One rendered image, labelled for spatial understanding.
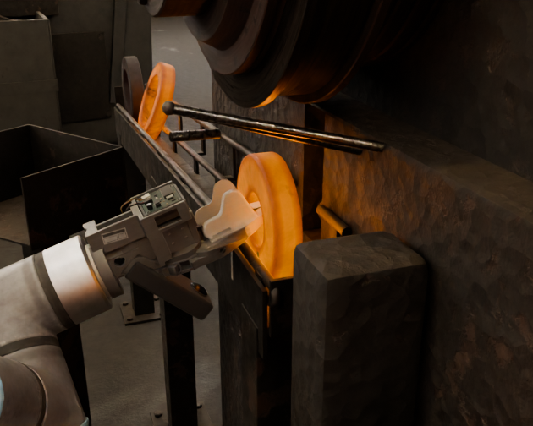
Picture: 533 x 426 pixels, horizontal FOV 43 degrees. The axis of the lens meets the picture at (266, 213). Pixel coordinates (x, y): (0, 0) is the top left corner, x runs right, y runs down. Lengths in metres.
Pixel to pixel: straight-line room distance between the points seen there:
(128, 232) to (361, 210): 0.25
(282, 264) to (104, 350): 1.24
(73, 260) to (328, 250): 0.29
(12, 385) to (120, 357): 1.29
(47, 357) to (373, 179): 0.37
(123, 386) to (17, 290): 1.07
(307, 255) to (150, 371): 1.29
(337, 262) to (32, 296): 0.33
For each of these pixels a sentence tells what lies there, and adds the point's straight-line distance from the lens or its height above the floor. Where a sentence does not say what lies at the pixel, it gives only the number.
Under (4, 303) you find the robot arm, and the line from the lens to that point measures 0.74.
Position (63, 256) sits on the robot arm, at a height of 0.74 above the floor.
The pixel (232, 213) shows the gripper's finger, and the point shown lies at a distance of 0.76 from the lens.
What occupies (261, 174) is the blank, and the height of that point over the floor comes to 0.80.
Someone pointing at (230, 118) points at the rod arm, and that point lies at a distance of 0.63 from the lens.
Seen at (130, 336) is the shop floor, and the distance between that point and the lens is 1.98.
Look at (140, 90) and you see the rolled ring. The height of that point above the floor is 0.70.
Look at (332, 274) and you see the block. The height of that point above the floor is 0.80.
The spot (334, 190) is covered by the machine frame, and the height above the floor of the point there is 0.79.
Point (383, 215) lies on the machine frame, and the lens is 0.65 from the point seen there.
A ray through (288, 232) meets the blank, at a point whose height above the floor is 0.75.
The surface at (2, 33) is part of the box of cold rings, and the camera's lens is 3.09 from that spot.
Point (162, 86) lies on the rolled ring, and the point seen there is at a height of 0.74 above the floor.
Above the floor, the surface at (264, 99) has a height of 0.91.
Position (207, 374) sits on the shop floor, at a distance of 1.80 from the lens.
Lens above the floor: 1.05
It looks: 22 degrees down
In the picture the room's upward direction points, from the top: straight up
